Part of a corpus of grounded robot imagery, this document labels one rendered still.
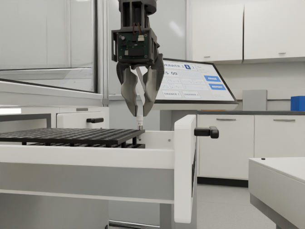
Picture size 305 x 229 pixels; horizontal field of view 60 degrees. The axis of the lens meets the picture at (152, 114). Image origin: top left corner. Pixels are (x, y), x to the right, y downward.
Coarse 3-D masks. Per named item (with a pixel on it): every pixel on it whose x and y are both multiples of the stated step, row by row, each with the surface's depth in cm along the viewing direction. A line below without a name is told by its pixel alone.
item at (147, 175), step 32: (0, 160) 34; (32, 160) 33; (64, 160) 32; (96, 160) 32; (128, 160) 31; (160, 160) 30; (0, 192) 34; (32, 192) 33; (64, 192) 32; (96, 192) 32; (128, 192) 31; (160, 192) 30
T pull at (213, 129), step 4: (196, 128) 41; (200, 128) 41; (204, 128) 41; (208, 128) 41; (212, 128) 40; (216, 128) 40; (196, 132) 41; (200, 132) 40; (204, 132) 40; (208, 132) 40; (212, 132) 38; (216, 132) 38; (212, 136) 38; (216, 136) 38
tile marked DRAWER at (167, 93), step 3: (162, 90) 119; (165, 90) 119; (168, 90) 120; (171, 90) 121; (174, 90) 122; (177, 90) 123; (162, 93) 117; (165, 93) 118; (168, 93) 119; (171, 93) 120; (174, 93) 121; (177, 93) 121; (165, 96) 117; (168, 96) 118; (171, 96) 118; (174, 96) 119; (177, 96) 120; (180, 96) 121
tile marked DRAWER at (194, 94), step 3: (183, 90) 124; (183, 93) 123; (186, 93) 124; (189, 93) 125; (192, 93) 126; (195, 93) 126; (198, 93) 127; (186, 96) 122; (189, 96) 123; (192, 96) 124; (195, 96) 125; (198, 96) 126
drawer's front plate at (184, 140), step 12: (180, 120) 31; (192, 120) 34; (180, 132) 28; (192, 132) 34; (180, 144) 28; (192, 144) 34; (180, 156) 28; (192, 156) 34; (180, 168) 28; (180, 180) 28; (180, 192) 28; (180, 204) 28; (180, 216) 28
